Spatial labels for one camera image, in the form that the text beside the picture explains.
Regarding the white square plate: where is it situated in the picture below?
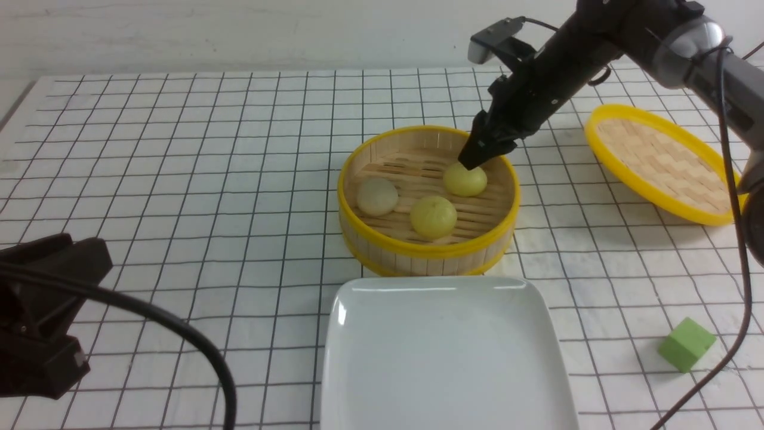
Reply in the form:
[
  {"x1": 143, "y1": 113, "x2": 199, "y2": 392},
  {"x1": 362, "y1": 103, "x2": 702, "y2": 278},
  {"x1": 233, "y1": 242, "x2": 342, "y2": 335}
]
[{"x1": 320, "y1": 276, "x2": 580, "y2": 429}]

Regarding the white grid tablecloth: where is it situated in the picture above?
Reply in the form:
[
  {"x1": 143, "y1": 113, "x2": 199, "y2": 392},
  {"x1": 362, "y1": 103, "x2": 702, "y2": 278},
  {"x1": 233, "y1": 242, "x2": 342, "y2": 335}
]
[{"x1": 1, "y1": 63, "x2": 743, "y2": 429}]

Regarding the yellow steamed bun front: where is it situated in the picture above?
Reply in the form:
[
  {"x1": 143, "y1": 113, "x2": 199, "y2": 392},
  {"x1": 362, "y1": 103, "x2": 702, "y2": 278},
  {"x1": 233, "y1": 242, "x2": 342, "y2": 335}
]
[{"x1": 409, "y1": 195, "x2": 458, "y2": 241}]

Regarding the yellow steamed bun back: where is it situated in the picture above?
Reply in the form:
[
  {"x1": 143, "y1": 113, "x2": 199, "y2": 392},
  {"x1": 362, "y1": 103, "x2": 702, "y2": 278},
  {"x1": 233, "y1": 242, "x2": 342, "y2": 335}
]
[{"x1": 442, "y1": 162, "x2": 488, "y2": 198}]

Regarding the white steamed bun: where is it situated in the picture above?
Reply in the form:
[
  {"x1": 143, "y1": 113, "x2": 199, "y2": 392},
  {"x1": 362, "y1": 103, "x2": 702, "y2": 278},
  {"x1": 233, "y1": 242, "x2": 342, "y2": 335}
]
[{"x1": 356, "y1": 177, "x2": 399, "y2": 217}]

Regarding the bamboo steamer lid yellow rim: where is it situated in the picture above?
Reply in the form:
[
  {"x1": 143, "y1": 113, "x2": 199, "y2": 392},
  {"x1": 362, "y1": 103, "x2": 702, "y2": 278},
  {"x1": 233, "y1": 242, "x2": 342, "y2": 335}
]
[{"x1": 584, "y1": 104, "x2": 733, "y2": 226}]

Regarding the thick black foreground cable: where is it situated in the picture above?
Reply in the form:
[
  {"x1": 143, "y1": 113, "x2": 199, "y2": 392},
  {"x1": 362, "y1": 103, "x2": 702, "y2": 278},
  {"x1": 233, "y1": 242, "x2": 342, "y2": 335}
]
[{"x1": 0, "y1": 263, "x2": 238, "y2": 430}]

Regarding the green foam cube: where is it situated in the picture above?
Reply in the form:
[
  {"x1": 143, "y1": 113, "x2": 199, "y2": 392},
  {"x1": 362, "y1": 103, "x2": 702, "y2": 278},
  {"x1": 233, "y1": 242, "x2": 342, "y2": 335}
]
[{"x1": 657, "y1": 317, "x2": 717, "y2": 374}]

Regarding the bamboo steamer basket yellow rim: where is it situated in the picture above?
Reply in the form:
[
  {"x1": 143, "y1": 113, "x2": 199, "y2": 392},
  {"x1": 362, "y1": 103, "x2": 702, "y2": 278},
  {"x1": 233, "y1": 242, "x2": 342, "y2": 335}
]
[{"x1": 337, "y1": 125, "x2": 521, "y2": 276}]

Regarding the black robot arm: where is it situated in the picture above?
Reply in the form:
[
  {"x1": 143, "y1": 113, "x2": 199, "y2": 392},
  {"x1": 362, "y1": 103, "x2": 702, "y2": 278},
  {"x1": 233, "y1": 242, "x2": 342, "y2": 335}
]
[{"x1": 458, "y1": 1, "x2": 763, "y2": 262}]

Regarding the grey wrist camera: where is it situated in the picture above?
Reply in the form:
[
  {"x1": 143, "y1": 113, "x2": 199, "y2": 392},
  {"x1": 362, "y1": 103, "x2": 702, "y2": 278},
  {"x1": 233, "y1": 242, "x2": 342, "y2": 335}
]
[{"x1": 467, "y1": 17, "x2": 537, "y2": 73}]

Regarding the yellow steamed bun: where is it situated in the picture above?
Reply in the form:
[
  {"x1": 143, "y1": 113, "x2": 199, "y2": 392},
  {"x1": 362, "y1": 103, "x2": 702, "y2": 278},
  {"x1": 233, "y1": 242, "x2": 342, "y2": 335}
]
[
  {"x1": 442, "y1": 162, "x2": 488, "y2": 198},
  {"x1": 409, "y1": 195, "x2": 458, "y2": 241}
]

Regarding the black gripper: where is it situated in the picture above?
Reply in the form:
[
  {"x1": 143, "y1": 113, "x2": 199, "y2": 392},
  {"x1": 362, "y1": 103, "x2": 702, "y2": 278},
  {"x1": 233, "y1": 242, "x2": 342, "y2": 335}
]
[{"x1": 458, "y1": 24, "x2": 621, "y2": 170}]

